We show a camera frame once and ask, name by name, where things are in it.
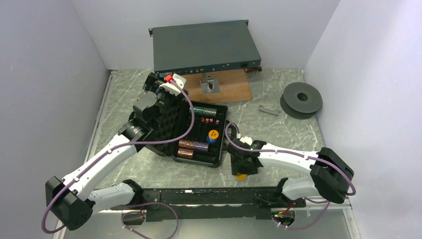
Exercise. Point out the orange brown poker chip stack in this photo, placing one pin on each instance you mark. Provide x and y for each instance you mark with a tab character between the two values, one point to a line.
186	144

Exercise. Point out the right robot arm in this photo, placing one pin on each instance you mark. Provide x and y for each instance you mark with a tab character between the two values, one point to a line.
323	172

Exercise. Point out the purple poker chip stack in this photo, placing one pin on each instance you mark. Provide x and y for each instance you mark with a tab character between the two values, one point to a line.
200	146

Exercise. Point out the small grey metal plate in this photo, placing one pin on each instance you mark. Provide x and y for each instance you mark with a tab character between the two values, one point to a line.
268	111

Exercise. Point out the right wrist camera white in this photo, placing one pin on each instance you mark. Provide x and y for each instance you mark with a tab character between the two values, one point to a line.
244	139

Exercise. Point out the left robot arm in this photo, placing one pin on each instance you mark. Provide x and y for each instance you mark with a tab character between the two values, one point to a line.
74	198

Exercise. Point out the yellow big blind button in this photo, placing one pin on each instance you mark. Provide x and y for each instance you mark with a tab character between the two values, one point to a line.
241	177

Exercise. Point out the wooden board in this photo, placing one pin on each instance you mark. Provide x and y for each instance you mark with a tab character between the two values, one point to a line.
233	87

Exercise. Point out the black poker set case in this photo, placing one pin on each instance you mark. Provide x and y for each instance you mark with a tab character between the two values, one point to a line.
184	126

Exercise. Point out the silver metal stand bracket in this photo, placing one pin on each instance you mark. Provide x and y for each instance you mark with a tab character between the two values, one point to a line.
209	85

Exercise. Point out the grey rack network switch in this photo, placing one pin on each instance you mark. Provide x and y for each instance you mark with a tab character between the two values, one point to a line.
203	48

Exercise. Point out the blue small blind button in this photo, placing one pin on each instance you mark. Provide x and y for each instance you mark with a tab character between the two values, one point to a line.
209	140

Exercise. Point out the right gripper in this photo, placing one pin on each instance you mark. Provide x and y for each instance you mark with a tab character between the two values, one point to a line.
236	168

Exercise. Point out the orange big blind button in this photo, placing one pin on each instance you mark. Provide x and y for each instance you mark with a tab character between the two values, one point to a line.
213	134

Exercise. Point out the black cable spool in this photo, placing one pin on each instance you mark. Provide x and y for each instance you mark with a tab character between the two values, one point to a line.
300	100

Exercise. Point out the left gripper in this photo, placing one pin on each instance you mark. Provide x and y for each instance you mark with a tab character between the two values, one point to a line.
153	81

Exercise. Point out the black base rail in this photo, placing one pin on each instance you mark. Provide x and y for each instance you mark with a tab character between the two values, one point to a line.
214	203

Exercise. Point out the green poker chip stack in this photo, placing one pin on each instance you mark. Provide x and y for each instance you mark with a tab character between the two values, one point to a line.
198	110

